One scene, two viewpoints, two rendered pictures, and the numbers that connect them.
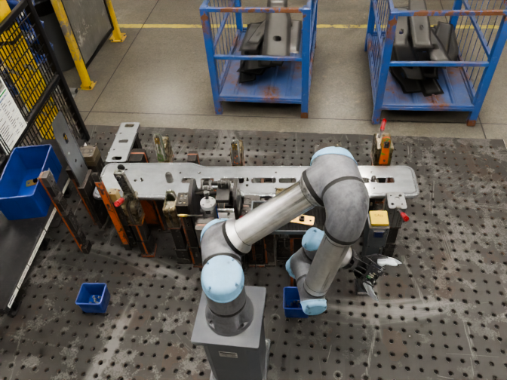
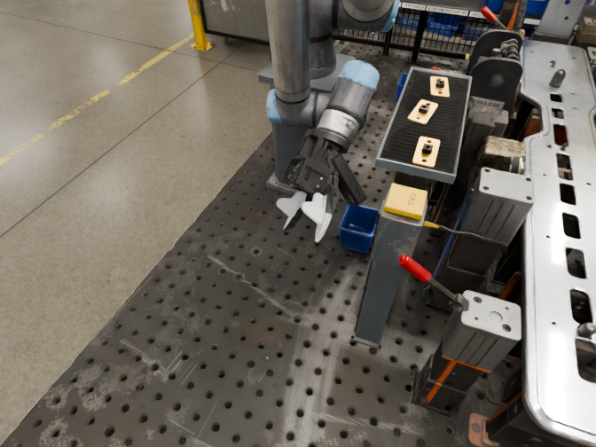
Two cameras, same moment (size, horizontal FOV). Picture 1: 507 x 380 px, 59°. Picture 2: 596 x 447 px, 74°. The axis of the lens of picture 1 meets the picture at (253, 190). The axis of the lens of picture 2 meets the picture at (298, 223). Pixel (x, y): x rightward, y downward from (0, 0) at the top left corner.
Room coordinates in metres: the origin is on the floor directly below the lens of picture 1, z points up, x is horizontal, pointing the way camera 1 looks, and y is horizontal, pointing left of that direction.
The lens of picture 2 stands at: (0.90, -0.91, 1.61)
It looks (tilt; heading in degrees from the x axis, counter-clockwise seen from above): 48 degrees down; 103
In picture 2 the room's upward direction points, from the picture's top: straight up
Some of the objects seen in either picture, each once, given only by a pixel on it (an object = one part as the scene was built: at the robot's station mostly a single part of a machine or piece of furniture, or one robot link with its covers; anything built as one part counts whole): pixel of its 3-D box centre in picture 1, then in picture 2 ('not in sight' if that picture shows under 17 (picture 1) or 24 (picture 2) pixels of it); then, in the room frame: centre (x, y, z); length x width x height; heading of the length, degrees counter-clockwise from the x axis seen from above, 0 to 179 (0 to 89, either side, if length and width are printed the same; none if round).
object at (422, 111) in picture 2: (302, 218); (423, 109); (0.98, -0.16, 1.17); 0.08 x 0.04 x 0.01; 72
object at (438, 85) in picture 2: not in sight; (440, 84); (1.02, -0.05, 1.17); 0.08 x 0.04 x 0.01; 92
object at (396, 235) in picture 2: (370, 257); (383, 281); (0.96, -0.42, 0.92); 0.08 x 0.08 x 0.44; 83
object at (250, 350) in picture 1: (235, 341); (307, 128); (0.69, 0.11, 0.90); 0.21 x 0.21 x 0.40; 79
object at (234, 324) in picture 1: (228, 305); (309, 47); (0.69, 0.11, 1.15); 0.15 x 0.15 x 0.10
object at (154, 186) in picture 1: (252, 179); (565, 155); (1.36, 0.00, 1.00); 1.38 x 0.22 x 0.02; 83
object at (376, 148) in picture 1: (377, 169); not in sight; (1.47, -0.58, 0.88); 0.15 x 0.11 x 0.36; 173
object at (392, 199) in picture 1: (388, 228); (456, 361); (1.12, -0.54, 0.88); 0.11 x 0.10 x 0.36; 173
